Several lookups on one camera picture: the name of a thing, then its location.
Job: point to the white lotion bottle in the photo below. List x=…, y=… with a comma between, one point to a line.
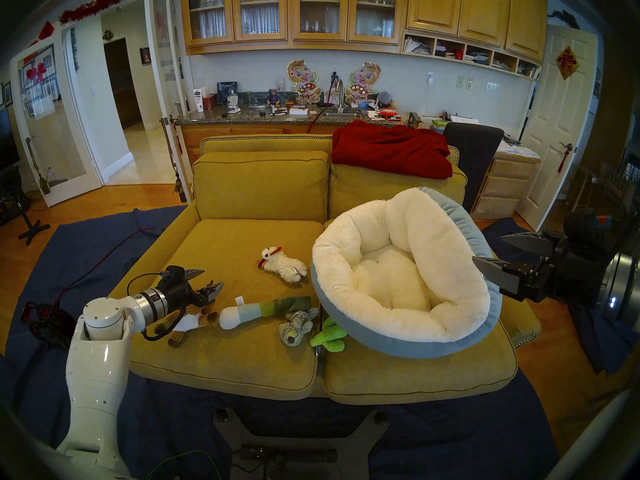
x=199, y=101

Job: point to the white green bottle plush toy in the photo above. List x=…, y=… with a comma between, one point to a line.
x=250, y=313

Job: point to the dark blue box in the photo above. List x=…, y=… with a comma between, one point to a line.
x=226, y=90

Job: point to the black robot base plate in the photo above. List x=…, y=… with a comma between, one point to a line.
x=300, y=464

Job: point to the green cactus plush toy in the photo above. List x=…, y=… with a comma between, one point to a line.
x=330, y=339

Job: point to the red paper cutout decoration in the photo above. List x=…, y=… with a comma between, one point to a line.
x=36, y=73

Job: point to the yellow sofa seat cushion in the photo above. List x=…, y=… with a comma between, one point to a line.
x=225, y=354
x=425, y=379

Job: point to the chrome sink faucet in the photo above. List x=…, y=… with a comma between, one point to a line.
x=341, y=100

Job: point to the red hanging paper ornament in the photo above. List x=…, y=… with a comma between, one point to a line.
x=46, y=31

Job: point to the red tinsel garland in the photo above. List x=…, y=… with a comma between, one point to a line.
x=100, y=3

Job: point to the white lamb plush toy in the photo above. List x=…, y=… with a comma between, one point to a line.
x=282, y=266

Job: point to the cartoon boy wall decoration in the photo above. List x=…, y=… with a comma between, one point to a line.
x=302, y=76

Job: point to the brown reindeer plush toy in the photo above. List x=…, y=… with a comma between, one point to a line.
x=192, y=323

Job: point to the yellow sofa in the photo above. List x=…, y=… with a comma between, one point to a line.
x=260, y=145

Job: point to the small green wreath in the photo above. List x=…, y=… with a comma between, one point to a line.
x=108, y=35

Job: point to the granite top kitchen counter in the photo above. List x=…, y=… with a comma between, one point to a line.
x=225, y=118

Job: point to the small red box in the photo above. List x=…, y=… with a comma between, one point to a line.
x=210, y=102

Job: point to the wooden wall cabinets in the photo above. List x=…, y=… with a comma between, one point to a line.
x=435, y=9

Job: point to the cartoon girl wall decoration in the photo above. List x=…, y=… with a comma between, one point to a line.
x=365, y=76

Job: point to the black floor stand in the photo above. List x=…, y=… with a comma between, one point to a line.
x=32, y=229

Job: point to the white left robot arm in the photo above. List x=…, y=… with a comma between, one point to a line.
x=97, y=384

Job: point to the white panel door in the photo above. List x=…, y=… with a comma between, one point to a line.
x=550, y=134

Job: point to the dark blue floor cloth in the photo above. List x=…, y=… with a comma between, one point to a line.
x=450, y=434

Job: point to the black office chair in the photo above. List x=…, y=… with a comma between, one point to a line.
x=475, y=154

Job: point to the small framed picture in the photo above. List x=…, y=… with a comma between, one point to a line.
x=145, y=56

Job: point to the white blue dog bed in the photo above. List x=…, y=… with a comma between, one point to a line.
x=430, y=234

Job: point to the red diamond door decoration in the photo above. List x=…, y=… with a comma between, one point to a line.
x=567, y=62

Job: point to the white french door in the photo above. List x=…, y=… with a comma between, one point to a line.
x=160, y=109
x=70, y=191

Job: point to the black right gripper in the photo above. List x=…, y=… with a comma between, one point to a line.
x=575, y=269

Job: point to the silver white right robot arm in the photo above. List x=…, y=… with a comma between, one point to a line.
x=622, y=289

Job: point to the grey spotted plush toy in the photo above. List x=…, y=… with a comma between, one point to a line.
x=295, y=329

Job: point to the red blanket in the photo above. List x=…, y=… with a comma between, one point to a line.
x=390, y=149

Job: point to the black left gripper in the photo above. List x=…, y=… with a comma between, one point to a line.
x=177, y=291

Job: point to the black television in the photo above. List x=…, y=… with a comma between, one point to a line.
x=6, y=144

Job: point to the stack of papers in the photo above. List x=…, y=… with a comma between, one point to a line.
x=520, y=151

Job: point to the black wall ornament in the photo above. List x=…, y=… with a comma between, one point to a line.
x=565, y=18

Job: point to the yellow sofa back cushion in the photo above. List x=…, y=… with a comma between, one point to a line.
x=260, y=184
x=360, y=189

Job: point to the blue crumpled cloth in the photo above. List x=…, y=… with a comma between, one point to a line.
x=600, y=344

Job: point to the wooden drawer desk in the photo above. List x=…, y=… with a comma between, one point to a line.
x=505, y=184

